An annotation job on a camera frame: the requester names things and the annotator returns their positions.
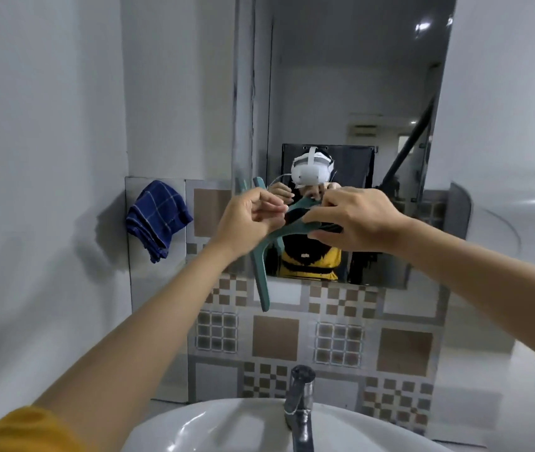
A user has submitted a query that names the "person's right hand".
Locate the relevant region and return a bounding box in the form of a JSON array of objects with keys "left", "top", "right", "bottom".
[{"left": 307, "top": 186, "right": 414, "bottom": 254}]

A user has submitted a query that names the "person's left hand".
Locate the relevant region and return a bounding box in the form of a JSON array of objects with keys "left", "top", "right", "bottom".
[{"left": 212, "top": 186, "right": 293, "bottom": 260}]

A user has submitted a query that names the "teal squeegee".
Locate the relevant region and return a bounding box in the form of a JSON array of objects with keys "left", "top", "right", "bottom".
[{"left": 237, "top": 176, "right": 346, "bottom": 314}]

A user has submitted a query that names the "person's left forearm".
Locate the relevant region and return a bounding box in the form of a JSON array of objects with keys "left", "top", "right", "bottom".
[{"left": 32, "top": 241, "right": 246, "bottom": 452}]

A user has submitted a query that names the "person's right forearm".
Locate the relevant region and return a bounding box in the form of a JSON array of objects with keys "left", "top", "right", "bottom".
[{"left": 402, "top": 216, "right": 535, "bottom": 336}]

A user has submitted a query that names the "blue checkered cloth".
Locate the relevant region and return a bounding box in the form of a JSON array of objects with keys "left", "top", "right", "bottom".
[{"left": 125, "top": 180, "right": 194, "bottom": 264}]

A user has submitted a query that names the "chrome faucet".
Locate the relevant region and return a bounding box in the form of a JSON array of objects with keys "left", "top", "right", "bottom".
[{"left": 284, "top": 365, "right": 316, "bottom": 444}]

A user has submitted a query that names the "white sink basin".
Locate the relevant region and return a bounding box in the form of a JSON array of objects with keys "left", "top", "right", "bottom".
[{"left": 125, "top": 397, "right": 453, "bottom": 452}]

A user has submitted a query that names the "yellow sleeve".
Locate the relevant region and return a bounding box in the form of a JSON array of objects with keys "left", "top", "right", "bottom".
[{"left": 0, "top": 406, "right": 87, "bottom": 452}]

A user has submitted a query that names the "wall mirror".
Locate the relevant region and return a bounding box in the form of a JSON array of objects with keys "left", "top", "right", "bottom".
[{"left": 233, "top": 0, "right": 458, "bottom": 290}]

